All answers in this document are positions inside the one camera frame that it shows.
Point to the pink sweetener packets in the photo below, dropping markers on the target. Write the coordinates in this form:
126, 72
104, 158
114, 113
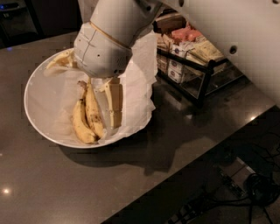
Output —
186, 34

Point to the spotted yellow banana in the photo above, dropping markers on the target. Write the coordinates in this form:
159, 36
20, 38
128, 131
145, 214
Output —
79, 121
94, 118

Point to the large white bowl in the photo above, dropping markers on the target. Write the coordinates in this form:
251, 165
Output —
49, 103

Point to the white paper liner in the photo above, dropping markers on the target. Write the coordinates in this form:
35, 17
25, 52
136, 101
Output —
145, 47

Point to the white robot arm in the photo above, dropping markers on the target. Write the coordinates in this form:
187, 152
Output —
247, 32

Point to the dark appliance with blue light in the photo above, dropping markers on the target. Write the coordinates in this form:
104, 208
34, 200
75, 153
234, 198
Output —
18, 22

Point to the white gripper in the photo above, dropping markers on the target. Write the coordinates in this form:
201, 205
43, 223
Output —
101, 56

